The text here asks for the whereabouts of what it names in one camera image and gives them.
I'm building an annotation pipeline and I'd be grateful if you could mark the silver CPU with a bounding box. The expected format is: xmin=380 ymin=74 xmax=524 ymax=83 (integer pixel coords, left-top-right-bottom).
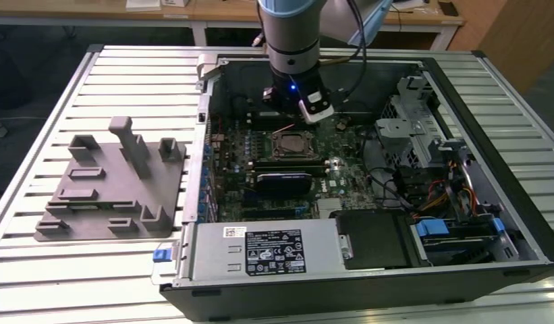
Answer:
xmin=279 ymin=136 xmax=305 ymax=153

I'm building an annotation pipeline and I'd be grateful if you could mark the CPU socket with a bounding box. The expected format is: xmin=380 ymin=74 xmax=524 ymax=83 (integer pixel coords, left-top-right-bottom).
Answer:
xmin=267 ymin=130 xmax=315 ymax=160

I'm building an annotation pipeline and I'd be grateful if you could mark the perforated metal drive cage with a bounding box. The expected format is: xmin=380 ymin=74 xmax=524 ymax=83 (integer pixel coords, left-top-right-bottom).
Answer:
xmin=372 ymin=76 xmax=444 ymax=169

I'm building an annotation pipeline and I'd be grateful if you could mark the small black graphics card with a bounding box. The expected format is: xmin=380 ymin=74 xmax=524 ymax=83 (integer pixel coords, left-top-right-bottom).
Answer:
xmin=253 ymin=171 xmax=312 ymax=197

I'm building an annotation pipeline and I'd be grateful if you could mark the green motherboard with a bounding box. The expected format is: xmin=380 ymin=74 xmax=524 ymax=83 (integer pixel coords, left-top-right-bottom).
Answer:
xmin=203 ymin=111 xmax=415 ymax=224

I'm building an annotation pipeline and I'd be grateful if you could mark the silver chipset heatsink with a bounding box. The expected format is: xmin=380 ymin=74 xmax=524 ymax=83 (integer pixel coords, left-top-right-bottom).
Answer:
xmin=315 ymin=198 xmax=344 ymax=219

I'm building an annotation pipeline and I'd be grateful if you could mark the small black device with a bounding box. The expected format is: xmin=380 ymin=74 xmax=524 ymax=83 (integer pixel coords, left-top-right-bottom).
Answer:
xmin=438 ymin=1 xmax=460 ymax=17

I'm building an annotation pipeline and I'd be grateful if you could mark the black plastic drive cover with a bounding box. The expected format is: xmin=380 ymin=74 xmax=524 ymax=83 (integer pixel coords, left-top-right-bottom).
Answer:
xmin=335 ymin=209 xmax=416 ymax=271

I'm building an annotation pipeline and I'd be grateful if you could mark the grey parts rack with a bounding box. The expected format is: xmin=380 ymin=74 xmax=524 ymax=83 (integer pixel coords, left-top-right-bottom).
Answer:
xmin=32 ymin=116 xmax=189 ymax=242

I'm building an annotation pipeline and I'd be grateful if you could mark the wooden desk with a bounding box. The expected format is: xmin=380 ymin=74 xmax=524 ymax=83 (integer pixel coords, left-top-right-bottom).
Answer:
xmin=0 ymin=0 xmax=467 ymax=51

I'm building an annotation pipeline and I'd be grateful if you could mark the silver power supply unit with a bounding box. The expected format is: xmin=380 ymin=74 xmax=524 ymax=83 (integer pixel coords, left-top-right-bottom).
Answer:
xmin=175 ymin=218 xmax=353 ymax=284

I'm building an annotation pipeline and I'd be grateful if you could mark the hard disk in blue carrier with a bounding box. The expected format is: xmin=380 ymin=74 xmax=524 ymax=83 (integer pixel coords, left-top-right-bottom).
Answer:
xmin=414 ymin=217 xmax=507 ymax=267

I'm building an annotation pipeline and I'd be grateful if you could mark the green RAM stick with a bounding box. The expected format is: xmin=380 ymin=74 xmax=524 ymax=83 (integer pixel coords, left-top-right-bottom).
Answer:
xmin=65 ymin=201 xmax=137 ymax=208

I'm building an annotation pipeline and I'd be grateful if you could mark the brown wooden cabinet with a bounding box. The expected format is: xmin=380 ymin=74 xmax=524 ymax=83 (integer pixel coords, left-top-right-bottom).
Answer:
xmin=447 ymin=0 xmax=554 ymax=99

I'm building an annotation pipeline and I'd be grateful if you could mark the blue plastic latch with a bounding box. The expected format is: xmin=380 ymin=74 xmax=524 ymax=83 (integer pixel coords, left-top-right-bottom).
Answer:
xmin=152 ymin=248 xmax=175 ymax=264

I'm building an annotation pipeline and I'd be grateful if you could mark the black PC case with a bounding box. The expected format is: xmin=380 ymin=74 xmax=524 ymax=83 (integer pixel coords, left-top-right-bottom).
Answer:
xmin=157 ymin=50 xmax=554 ymax=323

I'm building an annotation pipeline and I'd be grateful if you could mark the metal disk bay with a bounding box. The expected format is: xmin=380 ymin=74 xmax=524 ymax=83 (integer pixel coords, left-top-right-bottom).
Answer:
xmin=408 ymin=215 xmax=524 ymax=271

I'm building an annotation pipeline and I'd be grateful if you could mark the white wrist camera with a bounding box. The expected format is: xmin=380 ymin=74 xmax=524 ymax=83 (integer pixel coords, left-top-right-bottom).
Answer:
xmin=297 ymin=90 xmax=335 ymax=124

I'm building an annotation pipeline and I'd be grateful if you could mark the black camera cable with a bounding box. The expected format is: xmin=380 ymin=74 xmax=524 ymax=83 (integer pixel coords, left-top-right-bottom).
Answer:
xmin=336 ymin=0 xmax=368 ymax=102

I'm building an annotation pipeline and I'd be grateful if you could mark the yellow orange wire bundle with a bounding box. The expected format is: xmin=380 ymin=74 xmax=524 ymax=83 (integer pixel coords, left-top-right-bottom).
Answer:
xmin=415 ymin=160 xmax=480 ymax=217

